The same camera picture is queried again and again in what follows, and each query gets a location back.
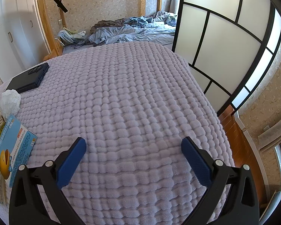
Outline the black framed sliding screen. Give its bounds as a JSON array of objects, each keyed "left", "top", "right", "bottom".
[{"left": 171, "top": 0, "right": 281, "bottom": 116}]

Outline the rumpled blue duvet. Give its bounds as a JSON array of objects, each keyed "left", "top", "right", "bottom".
[{"left": 88, "top": 11, "right": 178, "bottom": 45}]

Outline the black smartphone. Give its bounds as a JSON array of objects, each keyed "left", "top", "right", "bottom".
[{"left": 5, "top": 62, "right": 49, "bottom": 94}]

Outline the brown blanket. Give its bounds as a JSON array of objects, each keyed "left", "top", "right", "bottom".
[{"left": 90, "top": 18, "right": 132, "bottom": 34}]

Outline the light blue yellow printed box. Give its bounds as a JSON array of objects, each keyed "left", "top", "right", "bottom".
[{"left": 0, "top": 114, "right": 38, "bottom": 188}]

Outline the wooden bunk bed frame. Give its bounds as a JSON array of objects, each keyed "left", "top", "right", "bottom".
[{"left": 34, "top": 0, "right": 185, "bottom": 62}]

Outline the pale clothes pile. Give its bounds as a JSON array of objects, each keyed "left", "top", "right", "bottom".
[{"left": 57, "top": 27, "right": 90, "bottom": 50}]

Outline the crumpled white tissue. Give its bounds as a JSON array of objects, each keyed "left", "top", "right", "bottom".
[{"left": 0, "top": 89, "right": 21, "bottom": 120}]

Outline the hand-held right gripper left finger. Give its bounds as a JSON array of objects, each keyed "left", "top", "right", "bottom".
[{"left": 9, "top": 136, "right": 87, "bottom": 225}]

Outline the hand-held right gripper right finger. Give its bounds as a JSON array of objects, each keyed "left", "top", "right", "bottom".
[{"left": 181, "top": 136, "right": 260, "bottom": 225}]

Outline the lilac waffle blanket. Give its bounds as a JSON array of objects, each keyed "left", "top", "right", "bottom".
[{"left": 0, "top": 42, "right": 236, "bottom": 225}]

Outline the white wardrobe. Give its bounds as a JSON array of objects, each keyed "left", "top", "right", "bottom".
[{"left": 0, "top": 0, "right": 49, "bottom": 82}]

